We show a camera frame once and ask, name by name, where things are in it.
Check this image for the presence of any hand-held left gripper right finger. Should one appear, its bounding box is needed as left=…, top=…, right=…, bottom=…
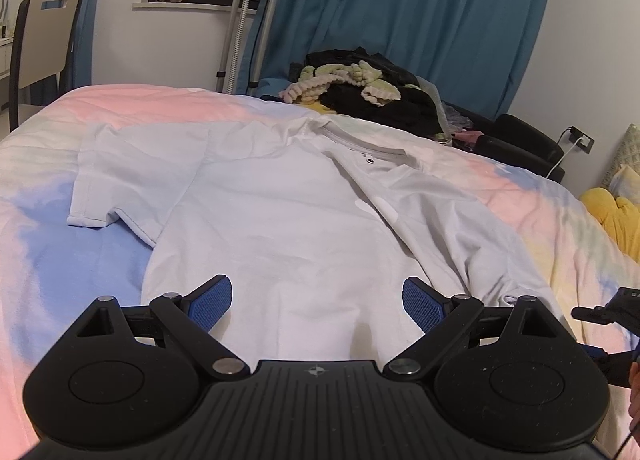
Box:
left=382, top=276, right=557, bottom=380

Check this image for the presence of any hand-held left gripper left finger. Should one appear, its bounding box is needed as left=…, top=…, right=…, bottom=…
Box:
left=75, top=275, right=251, bottom=381

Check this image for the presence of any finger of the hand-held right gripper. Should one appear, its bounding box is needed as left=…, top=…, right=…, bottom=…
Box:
left=587, top=347, right=635, bottom=387
left=571, top=306, right=618, bottom=327

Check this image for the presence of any white t-shirt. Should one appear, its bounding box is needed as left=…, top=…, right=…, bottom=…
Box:
left=66, top=117, right=567, bottom=367

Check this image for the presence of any pile of black clothes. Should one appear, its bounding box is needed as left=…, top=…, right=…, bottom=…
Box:
left=304, top=47, right=447, bottom=135

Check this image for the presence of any person's right hand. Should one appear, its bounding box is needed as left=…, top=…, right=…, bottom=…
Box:
left=627, top=361, right=640, bottom=422

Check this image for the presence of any yellow pillow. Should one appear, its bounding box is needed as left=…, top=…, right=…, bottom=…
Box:
left=579, top=187, right=640, bottom=267

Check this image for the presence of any patterned pillow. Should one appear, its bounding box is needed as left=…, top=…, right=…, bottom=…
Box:
left=599, top=123, right=640, bottom=202

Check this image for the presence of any pink cloth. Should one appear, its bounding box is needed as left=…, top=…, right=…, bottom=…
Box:
left=449, top=129, right=482, bottom=149

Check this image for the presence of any pastel tie-dye bedspread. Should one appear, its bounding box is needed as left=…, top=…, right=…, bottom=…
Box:
left=0, top=84, right=640, bottom=460

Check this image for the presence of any black leather sofa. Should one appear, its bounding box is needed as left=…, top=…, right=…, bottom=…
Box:
left=442, top=99, right=567, bottom=184

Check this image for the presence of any fluffy green and cream garment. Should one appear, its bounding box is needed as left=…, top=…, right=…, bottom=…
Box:
left=278, top=60, right=402, bottom=108

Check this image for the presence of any garment steamer stand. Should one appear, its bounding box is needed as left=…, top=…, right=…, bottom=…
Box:
left=218, top=0, right=307, bottom=97

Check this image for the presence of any white window sill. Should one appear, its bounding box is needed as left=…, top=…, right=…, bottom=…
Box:
left=132, top=1, right=259, bottom=14

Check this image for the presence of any wide blue curtain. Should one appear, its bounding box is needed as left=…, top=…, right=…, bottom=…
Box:
left=249, top=0, right=557, bottom=122

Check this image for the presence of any black cable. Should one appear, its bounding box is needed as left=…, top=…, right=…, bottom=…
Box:
left=611, top=417, right=640, bottom=460

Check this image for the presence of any white charger cable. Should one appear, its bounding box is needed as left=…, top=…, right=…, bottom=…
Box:
left=546, top=137, right=584, bottom=182

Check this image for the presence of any black wall socket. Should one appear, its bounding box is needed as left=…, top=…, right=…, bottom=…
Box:
left=568, top=125, right=596, bottom=155

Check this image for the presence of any beige chair with black frame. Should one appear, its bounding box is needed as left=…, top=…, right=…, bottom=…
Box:
left=8, top=0, right=84, bottom=134

